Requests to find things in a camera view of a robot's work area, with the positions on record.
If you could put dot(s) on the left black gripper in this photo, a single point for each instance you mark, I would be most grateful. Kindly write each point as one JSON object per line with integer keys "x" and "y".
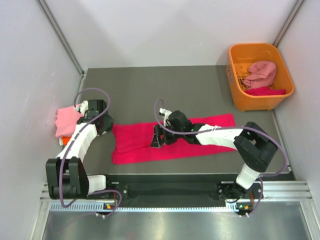
{"x": 108, "y": 120}

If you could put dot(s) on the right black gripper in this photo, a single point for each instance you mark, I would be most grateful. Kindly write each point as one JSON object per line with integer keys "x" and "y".
{"x": 157, "y": 142}

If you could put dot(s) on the magenta t-shirt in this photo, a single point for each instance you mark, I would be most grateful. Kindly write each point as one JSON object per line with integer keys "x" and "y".
{"x": 133, "y": 145}

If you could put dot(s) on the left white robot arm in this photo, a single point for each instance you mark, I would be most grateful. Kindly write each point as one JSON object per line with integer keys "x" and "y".
{"x": 66, "y": 175}

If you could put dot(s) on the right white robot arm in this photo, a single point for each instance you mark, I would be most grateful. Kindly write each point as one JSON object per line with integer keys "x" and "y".
{"x": 251, "y": 142}

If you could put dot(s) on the folded light pink t-shirt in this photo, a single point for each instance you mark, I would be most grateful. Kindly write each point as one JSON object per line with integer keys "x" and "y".
{"x": 66, "y": 120}

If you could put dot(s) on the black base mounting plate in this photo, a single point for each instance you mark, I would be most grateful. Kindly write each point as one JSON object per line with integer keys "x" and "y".
{"x": 180, "y": 190}

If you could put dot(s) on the magenta shirt in basket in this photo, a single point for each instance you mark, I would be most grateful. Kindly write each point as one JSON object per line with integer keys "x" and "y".
{"x": 265, "y": 91}

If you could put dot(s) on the orange plastic basket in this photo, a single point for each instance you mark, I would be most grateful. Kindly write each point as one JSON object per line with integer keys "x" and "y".
{"x": 240, "y": 58}

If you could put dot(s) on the dusty pink shirt in basket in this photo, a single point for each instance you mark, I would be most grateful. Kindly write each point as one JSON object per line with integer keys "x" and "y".
{"x": 261, "y": 74}

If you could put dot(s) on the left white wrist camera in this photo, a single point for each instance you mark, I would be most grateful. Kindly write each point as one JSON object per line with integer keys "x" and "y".
{"x": 82, "y": 107}

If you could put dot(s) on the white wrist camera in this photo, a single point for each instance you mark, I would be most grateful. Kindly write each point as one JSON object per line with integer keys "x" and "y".
{"x": 82, "y": 107}
{"x": 164, "y": 113}

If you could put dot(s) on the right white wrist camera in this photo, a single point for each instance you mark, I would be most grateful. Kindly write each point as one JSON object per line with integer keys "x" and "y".
{"x": 164, "y": 113}

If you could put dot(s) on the grey slotted cable duct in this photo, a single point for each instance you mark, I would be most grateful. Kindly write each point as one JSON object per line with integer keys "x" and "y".
{"x": 102, "y": 207}

